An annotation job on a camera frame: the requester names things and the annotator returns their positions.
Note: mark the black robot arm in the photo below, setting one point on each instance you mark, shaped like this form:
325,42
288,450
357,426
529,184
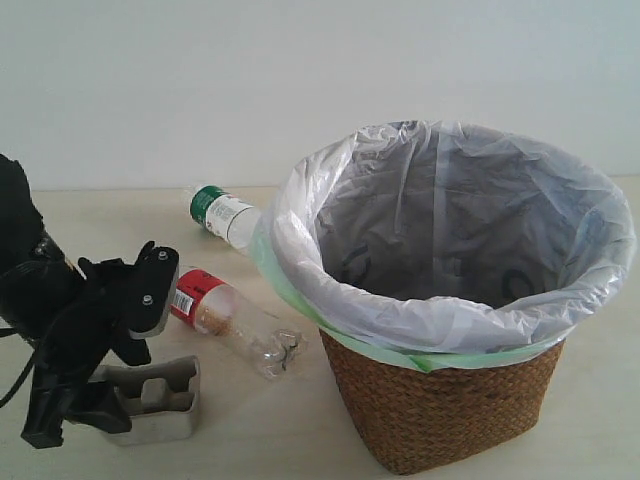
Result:
37,279

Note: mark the red label plastic bottle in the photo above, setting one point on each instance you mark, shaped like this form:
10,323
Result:
211,306

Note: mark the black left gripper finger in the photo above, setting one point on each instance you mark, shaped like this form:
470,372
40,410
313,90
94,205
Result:
96,404

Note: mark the grey cardboard pulp tray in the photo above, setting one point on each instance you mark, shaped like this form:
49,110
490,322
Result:
162,400

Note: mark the translucent white bin liner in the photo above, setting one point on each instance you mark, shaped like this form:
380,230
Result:
442,244

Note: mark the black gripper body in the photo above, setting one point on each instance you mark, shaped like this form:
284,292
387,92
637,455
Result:
94,324

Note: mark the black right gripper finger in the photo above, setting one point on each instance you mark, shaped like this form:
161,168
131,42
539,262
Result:
150,290

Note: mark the woven wicker waste basket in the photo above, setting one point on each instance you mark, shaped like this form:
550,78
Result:
412,422

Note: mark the green label plastic bottle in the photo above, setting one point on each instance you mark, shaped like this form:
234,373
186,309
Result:
223,215

